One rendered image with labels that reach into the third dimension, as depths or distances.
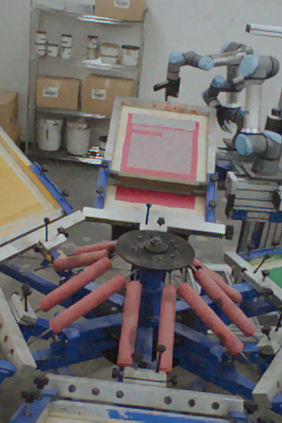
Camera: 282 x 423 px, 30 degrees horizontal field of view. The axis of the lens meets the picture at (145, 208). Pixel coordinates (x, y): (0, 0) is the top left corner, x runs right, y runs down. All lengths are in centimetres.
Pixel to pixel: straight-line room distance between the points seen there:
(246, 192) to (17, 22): 410
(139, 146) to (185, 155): 26
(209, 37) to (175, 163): 359
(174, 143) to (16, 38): 387
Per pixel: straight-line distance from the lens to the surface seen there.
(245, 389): 204
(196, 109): 308
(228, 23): 630
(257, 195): 311
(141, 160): 284
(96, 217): 252
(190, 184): 265
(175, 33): 627
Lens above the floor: 224
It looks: 24 degrees down
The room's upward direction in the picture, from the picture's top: 8 degrees clockwise
